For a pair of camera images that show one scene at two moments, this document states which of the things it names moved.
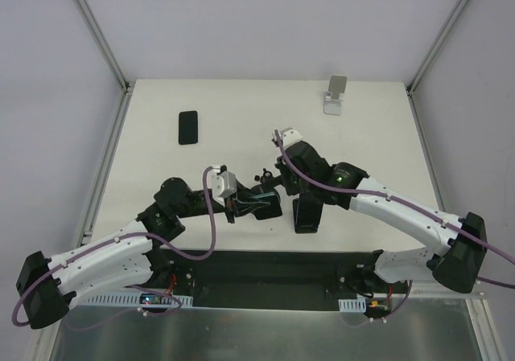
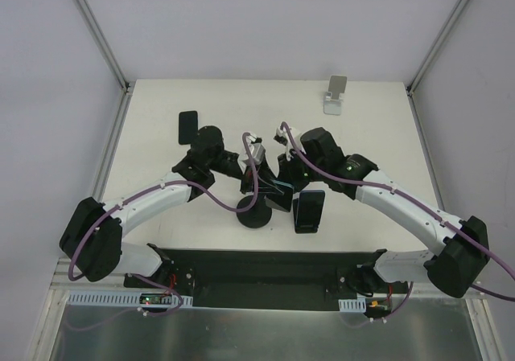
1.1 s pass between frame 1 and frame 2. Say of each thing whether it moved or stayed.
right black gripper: stayed
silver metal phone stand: stayed
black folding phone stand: stayed
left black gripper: moved
